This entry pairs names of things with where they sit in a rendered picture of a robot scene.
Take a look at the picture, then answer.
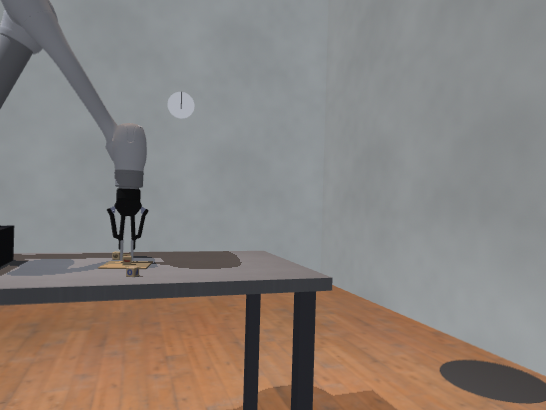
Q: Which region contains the peach flat mat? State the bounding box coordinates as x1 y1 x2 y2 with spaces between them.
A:
98 261 153 269

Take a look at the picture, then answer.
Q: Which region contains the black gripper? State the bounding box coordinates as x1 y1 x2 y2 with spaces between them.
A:
107 189 148 260

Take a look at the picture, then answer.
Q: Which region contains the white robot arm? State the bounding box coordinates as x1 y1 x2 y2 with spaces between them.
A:
0 0 147 189

